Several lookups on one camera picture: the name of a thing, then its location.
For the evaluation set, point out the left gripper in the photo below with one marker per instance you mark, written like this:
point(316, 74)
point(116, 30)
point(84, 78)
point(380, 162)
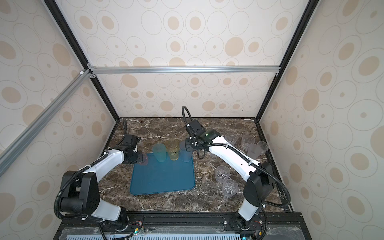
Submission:
point(139, 159)

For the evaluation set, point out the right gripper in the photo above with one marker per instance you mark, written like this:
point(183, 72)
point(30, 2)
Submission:
point(188, 148)

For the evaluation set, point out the blue textured plastic cup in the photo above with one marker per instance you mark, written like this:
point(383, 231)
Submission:
point(184, 155)

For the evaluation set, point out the yellow plastic cup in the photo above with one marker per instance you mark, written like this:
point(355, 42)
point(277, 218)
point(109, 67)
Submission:
point(173, 149)

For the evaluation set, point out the green textured plastic cup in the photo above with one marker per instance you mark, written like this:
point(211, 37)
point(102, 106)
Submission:
point(160, 152)

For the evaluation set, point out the teal plastic tray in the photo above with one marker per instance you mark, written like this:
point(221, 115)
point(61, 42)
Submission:
point(162, 177)

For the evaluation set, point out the clear faceted cup back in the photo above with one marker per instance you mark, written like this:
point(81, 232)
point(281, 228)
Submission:
point(231, 138)

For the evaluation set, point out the clear faceted cup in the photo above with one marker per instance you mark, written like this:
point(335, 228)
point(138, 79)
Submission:
point(212, 155)
point(231, 138)

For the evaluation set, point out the pink plastic cup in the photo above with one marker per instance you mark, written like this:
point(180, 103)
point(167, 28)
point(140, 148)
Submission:
point(144, 160)

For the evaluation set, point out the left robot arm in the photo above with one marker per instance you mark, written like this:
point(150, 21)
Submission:
point(79, 194)

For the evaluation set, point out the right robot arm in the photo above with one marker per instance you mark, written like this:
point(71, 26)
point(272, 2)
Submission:
point(259, 177)

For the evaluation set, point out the clear cup behind gripper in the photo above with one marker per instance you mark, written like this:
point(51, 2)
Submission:
point(247, 140)

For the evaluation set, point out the frosted white plastic cup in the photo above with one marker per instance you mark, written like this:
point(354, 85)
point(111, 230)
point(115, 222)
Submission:
point(254, 151)

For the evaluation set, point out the horizontal aluminium rail back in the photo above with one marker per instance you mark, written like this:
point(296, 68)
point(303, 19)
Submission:
point(185, 70)

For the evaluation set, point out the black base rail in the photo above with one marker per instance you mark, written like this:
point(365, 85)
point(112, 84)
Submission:
point(187, 226)

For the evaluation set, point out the diagonal aluminium rail left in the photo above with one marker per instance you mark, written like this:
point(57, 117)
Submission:
point(25, 138)

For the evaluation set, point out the black frame post left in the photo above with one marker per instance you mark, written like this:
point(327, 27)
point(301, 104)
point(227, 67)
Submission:
point(59, 18)

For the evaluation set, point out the black frame post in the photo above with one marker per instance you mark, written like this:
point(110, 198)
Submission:
point(59, 18)
point(302, 25)

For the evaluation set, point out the black frame post right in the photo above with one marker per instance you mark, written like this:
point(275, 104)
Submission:
point(302, 25)

